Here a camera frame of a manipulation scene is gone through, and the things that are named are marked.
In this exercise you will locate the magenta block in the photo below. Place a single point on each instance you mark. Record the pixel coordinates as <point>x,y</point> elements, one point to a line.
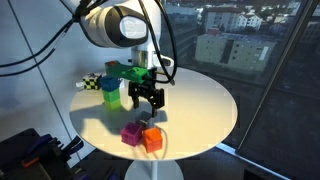
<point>131,134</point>

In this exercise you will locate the lime yellow-green block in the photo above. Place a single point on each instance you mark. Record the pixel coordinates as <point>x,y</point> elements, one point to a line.
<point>113,106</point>

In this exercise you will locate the green block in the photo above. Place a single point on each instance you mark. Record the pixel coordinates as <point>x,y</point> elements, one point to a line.
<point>111,96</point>

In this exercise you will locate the blue block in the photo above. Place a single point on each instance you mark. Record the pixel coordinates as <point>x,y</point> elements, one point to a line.
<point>109,83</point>

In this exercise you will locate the upper colourful picture cube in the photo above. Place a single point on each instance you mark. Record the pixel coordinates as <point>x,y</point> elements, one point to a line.
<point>110,63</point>

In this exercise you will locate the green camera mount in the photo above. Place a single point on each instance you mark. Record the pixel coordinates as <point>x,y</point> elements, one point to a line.
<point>132,73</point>

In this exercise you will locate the grey block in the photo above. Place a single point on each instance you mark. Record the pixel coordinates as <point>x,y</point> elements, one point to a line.
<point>145,119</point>

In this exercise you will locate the clamps with orange handles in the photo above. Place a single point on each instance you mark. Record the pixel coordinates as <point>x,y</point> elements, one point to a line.
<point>47,158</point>

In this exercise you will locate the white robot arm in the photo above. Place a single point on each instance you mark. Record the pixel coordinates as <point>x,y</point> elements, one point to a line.
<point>133,24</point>

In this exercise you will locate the orange block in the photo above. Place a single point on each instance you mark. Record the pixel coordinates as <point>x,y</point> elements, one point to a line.
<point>152,139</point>

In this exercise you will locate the black checkered cube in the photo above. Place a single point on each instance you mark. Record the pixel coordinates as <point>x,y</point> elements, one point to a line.
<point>91,81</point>

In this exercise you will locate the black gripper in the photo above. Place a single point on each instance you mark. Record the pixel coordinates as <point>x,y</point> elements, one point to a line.
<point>148,91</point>

